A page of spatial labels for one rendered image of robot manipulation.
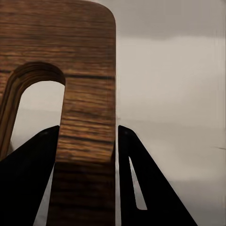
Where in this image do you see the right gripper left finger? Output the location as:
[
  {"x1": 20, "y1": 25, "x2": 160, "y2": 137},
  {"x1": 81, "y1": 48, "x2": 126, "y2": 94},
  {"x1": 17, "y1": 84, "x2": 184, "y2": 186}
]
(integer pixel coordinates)
[{"x1": 0, "y1": 125, "x2": 60, "y2": 226}]

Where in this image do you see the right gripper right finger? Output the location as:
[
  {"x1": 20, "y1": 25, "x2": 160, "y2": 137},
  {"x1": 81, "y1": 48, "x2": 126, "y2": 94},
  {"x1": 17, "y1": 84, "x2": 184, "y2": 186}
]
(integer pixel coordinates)
[{"x1": 118, "y1": 125, "x2": 198, "y2": 226}]

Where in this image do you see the cutting board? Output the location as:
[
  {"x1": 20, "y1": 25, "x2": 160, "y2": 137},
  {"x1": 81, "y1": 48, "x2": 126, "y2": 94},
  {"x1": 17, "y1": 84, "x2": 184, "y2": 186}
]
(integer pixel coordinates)
[{"x1": 0, "y1": 0, "x2": 116, "y2": 226}]

